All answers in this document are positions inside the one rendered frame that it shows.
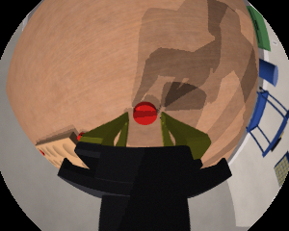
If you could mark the tan tray with round pockets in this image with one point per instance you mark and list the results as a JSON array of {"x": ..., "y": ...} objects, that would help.
[{"x": 66, "y": 143}]

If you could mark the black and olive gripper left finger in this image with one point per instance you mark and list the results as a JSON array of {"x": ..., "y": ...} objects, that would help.
[{"x": 105, "y": 134}]

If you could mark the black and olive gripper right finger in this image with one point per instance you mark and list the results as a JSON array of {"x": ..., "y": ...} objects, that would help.
[{"x": 184, "y": 134}]

